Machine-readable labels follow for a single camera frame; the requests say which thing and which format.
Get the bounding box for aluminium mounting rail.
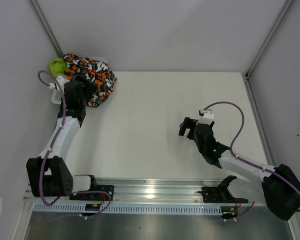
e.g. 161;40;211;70
23;177;265;206

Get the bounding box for green shorts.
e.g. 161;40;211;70
49;58;67;77

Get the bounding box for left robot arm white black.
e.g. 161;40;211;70
26;76;98;206

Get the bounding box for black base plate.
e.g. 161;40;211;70
69;185;114;201
197;186;248;204

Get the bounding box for aluminium frame post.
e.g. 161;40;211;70
28;0;63;58
245;0;297;80

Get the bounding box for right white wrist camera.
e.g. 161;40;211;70
197;108;214;125

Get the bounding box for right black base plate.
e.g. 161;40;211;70
197;186;248;204

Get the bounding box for white plastic basket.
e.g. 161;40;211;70
51;89;62;105

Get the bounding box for orange camouflage shorts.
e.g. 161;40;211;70
62;53;117;108

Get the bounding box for right aluminium frame post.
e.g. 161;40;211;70
245;0;297;80

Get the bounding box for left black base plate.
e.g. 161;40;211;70
69;185;114;201

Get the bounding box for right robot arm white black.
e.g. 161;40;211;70
178;117;300;221

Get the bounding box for slotted cable duct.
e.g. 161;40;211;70
34;202;222;216

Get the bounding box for left aluminium frame post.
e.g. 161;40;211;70
28;0;63;58

